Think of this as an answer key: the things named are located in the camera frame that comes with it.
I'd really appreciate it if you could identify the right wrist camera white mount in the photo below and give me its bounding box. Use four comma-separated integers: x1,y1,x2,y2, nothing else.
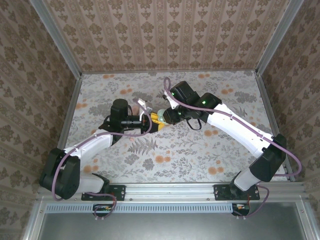
161,93,180,110

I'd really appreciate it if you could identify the aluminium side rail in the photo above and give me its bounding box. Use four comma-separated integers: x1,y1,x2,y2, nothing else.
46,73,83,183
254,72,296,182

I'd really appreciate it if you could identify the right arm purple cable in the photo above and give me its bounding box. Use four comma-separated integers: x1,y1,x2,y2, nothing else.
163,77,303,220

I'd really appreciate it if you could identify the black connector box with wires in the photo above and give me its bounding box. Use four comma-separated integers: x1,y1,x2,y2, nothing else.
92,203,116,217
231,202,251,216

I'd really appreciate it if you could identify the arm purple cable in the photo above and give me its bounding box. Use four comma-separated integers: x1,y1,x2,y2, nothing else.
163,77,303,220
52,98,153,221

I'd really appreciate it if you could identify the white slotted cable duct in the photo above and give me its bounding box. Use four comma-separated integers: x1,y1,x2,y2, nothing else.
46,202,235,214

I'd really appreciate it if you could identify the aluminium frame post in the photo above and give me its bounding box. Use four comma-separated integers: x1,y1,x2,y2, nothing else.
255,0,305,76
31,0,83,77

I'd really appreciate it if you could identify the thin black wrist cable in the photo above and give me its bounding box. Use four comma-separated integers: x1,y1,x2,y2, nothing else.
186,117,203,131

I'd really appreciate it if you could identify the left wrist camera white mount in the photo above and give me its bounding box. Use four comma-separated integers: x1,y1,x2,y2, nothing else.
136,98,154,118

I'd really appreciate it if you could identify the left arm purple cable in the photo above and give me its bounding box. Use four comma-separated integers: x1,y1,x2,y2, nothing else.
52,98,153,221

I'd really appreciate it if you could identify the grey metal panel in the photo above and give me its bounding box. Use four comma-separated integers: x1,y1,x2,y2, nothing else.
23,199,320,240

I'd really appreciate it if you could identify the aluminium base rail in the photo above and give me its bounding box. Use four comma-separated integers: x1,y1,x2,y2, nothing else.
37,181,309,202

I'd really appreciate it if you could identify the floral patterned table cover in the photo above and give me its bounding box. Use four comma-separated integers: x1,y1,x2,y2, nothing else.
56,71,288,183

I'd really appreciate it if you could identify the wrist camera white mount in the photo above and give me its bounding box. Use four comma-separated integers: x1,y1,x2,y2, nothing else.
136,98,154,118
161,93,180,110

